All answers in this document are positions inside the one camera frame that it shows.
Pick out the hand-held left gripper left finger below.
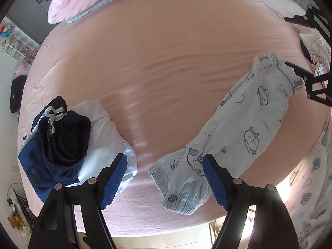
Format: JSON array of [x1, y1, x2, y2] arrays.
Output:
[[28, 153, 128, 249]]

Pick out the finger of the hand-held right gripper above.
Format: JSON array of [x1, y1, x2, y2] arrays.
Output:
[[284, 4, 332, 42], [285, 61, 332, 107]]

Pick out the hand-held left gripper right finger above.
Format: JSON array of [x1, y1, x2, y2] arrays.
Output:
[[202, 154, 295, 249]]

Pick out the light blue cartoon pajama pants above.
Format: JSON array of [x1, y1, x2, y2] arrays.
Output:
[[148, 50, 304, 216]]

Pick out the pink cartoon pajama top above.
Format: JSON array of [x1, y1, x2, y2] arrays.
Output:
[[301, 30, 332, 65]]

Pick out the pale pink pillow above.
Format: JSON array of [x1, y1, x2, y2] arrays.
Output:
[[255, 0, 309, 25]]

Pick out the white garment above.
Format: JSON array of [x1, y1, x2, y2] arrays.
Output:
[[63, 100, 138, 195]]

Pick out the blue garment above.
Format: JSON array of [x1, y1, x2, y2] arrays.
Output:
[[18, 135, 87, 204]]

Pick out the person's fleece pajama leg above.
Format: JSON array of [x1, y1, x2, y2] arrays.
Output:
[[283, 117, 332, 249]]

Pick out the brown plush toys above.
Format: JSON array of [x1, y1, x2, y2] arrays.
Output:
[[8, 211, 25, 230]]

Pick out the black cushion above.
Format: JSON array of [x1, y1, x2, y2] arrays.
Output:
[[10, 75, 28, 113]]

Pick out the white storage shelf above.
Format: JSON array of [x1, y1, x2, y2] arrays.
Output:
[[0, 28, 39, 65]]

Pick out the red blue plush toy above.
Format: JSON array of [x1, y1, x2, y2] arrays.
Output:
[[0, 24, 13, 38]]

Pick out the grey door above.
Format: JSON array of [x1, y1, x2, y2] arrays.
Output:
[[5, 0, 56, 44]]

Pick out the black wire rack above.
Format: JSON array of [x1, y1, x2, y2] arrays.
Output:
[[6, 183, 35, 229]]

